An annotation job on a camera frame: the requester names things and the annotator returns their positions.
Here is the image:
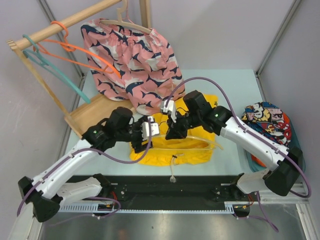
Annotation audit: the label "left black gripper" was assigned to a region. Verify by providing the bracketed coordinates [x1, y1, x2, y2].
[115, 115, 153, 153]

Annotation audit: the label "yellow hanger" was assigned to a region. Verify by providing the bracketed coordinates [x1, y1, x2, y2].
[152, 134, 224, 150]

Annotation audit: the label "teal hanger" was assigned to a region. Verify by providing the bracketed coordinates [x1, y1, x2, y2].
[22, 34, 91, 104]

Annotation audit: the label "teal laundry basket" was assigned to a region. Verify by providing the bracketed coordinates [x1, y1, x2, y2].
[243, 101, 307, 175]

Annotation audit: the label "yellow shorts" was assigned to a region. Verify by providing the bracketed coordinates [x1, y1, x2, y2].
[128, 93, 220, 185]

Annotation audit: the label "beige hanger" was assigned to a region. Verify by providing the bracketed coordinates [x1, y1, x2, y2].
[100, 0, 152, 34]

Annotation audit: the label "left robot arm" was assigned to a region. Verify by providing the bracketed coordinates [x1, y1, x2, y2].
[18, 107, 159, 223]

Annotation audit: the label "white slotted cable duct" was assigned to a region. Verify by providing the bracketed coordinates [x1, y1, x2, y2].
[58, 201, 244, 214]

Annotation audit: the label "orange hanger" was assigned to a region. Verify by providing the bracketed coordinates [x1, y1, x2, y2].
[32, 20, 121, 78]

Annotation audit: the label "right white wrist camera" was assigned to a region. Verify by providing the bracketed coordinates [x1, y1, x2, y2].
[160, 98, 177, 123]

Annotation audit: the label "colourful cartoon print shorts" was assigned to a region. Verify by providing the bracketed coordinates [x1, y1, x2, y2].
[241, 101, 292, 148]

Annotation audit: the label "pink shark print shorts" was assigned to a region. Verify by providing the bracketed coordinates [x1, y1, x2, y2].
[80, 18, 185, 115]

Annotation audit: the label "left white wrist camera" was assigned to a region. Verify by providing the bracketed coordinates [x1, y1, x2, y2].
[141, 116, 160, 140]

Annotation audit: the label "aluminium frame rail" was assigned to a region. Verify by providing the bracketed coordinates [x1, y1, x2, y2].
[259, 183, 309, 204]

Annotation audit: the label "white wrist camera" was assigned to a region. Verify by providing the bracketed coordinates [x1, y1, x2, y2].
[141, 116, 160, 140]
[160, 98, 177, 123]

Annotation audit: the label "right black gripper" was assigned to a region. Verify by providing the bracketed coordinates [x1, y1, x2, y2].
[166, 110, 202, 139]

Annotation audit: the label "wooden clothes rack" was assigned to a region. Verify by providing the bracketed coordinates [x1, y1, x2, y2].
[6, 0, 152, 140]

